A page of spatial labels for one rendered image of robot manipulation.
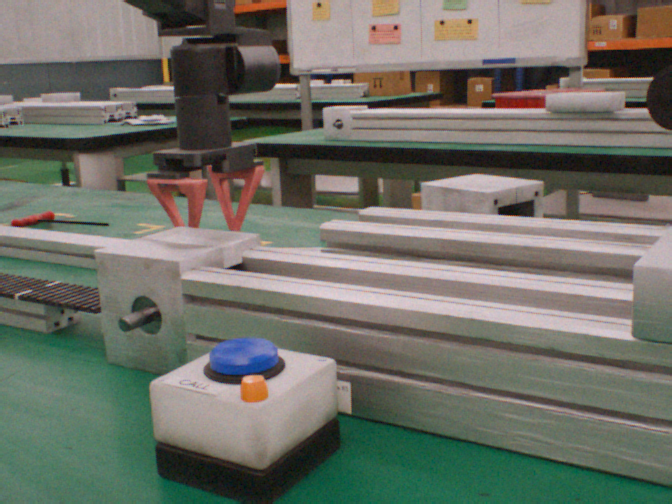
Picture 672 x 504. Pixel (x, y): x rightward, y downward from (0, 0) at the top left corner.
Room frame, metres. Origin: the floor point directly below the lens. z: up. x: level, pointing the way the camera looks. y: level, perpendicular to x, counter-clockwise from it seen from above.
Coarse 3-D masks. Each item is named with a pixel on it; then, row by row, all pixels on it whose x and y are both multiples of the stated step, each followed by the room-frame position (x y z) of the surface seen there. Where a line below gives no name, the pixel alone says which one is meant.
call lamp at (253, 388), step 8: (248, 376) 0.41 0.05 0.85; (256, 376) 0.40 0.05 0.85; (248, 384) 0.40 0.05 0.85; (256, 384) 0.40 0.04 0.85; (264, 384) 0.40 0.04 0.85; (240, 392) 0.40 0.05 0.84; (248, 392) 0.40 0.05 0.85; (256, 392) 0.40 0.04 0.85; (264, 392) 0.40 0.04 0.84; (248, 400) 0.40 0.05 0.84; (256, 400) 0.40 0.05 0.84
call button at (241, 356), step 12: (216, 348) 0.45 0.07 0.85; (228, 348) 0.44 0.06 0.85; (240, 348) 0.44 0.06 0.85; (252, 348) 0.44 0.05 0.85; (264, 348) 0.44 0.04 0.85; (276, 348) 0.45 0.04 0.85; (216, 360) 0.43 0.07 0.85; (228, 360) 0.43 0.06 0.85; (240, 360) 0.43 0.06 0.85; (252, 360) 0.43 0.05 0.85; (264, 360) 0.43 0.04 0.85; (276, 360) 0.44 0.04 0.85; (228, 372) 0.43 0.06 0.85; (240, 372) 0.43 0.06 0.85; (252, 372) 0.43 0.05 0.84
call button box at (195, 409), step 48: (192, 384) 0.42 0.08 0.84; (240, 384) 0.42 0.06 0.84; (288, 384) 0.42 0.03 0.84; (336, 384) 0.46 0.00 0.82; (192, 432) 0.42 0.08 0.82; (240, 432) 0.40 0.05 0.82; (288, 432) 0.41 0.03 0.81; (336, 432) 0.45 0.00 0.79; (192, 480) 0.42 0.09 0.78; (240, 480) 0.40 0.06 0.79; (288, 480) 0.41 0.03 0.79
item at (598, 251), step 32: (352, 224) 0.73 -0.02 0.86; (384, 224) 0.73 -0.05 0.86; (416, 224) 0.77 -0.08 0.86; (448, 224) 0.75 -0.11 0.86; (480, 224) 0.73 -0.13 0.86; (512, 224) 0.71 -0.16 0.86; (544, 224) 0.70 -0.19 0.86; (576, 224) 0.69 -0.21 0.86; (608, 224) 0.69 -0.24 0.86; (384, 256) 0.70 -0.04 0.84; (416, 256) 0.70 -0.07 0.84; (448, 256) 0.68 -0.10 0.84; (480, 256) 0.67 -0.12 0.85; (512, 256) 0.64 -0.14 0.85; (544, 256) 0.62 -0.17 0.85; (576, 256) 0.61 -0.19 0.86; (608, 256) 0.60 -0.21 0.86; (640, 256) 0.59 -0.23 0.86
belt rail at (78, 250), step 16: (0, 240) 1.04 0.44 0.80; (16, 240) 1.02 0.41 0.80; (32, 240) 1.01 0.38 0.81; (48, 240) 0.99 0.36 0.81; (64, 240) 0.98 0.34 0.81; (80, 240) 0.98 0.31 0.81; (96, 240) 0.97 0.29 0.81; (112, 240) 0.97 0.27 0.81; (128, 240) 0.97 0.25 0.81; (16, 256) 1.03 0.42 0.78; (32, 256) 1.01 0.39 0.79; (48, 256) 0.99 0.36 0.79; (64, 256) 0.98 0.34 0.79; (80, 256) 0.97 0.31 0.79
